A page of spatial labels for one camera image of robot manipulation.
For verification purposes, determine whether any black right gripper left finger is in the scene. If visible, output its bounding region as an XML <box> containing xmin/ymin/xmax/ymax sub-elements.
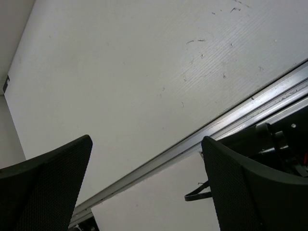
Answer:
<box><xmin>0</xmin><ymin>135</ymin><xmax>93</xmax><ymax>231</ymax></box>

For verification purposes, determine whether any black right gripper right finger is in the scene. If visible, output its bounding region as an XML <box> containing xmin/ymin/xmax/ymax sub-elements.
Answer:
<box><xmin>202</xmin><ymin>136</ymin><xmax>308</xmax><ymax>231</ymax></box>

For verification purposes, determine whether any black cable loop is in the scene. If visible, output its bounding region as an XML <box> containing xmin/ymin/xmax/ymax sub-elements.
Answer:
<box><xmin>184</xmin><ymin>180</ymin><xmax>212</xmax><ymax>202</ymax></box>

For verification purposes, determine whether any aluminium table edge rail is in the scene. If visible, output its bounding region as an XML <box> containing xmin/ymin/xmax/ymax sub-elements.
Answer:
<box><xmin>69</xmin><ymin>60</ymin><xmax>308</xmax><ymax>227</ymax></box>

